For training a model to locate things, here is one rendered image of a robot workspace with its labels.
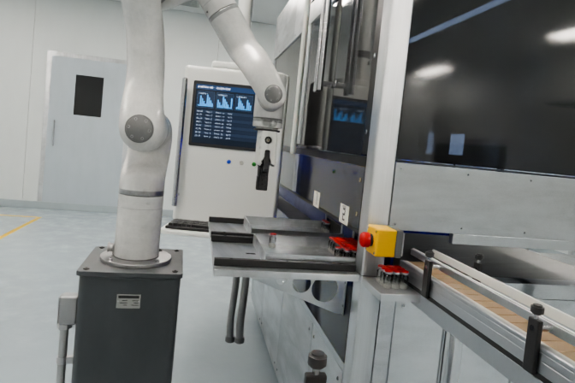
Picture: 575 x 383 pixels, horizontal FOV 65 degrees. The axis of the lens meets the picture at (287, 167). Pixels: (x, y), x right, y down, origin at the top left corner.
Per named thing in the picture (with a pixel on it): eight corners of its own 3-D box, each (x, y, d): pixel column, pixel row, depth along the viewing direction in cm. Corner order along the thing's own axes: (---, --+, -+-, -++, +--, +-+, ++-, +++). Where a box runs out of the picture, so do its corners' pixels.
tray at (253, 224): (323, 229, 191) (324, 220, 191) (342, 243, 165) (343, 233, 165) (243, 224, 184) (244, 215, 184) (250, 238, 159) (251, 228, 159)
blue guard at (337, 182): (263, 173, 320) (266, 148, 319) (359, 230, 130) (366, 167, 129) (263, 173, 320) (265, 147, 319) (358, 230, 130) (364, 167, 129)
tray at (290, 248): (348, 249, 158) (350, 238, 158) (378, 270, 132) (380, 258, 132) (252, 244, 151) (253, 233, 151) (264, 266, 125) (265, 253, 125)
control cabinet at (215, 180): (275, 223, 237) (290, 73, 233) (274, 231, 217) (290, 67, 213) (179, 214, 236) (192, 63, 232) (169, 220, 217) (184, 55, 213)
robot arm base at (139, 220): (92, 267, 115) (98, 196, 114) (105, 249, 134) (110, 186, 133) (169, 269, 120) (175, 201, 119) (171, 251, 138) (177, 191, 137)
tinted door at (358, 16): (328, 150, 171) (345, -7, 168) (370, 156, 129) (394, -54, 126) (327, 150, 171) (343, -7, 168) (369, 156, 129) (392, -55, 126)
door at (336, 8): (301, 147, 217) (313, 24, 214) (328, 150, 171) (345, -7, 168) (299, 147, 217) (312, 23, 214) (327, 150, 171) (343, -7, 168)
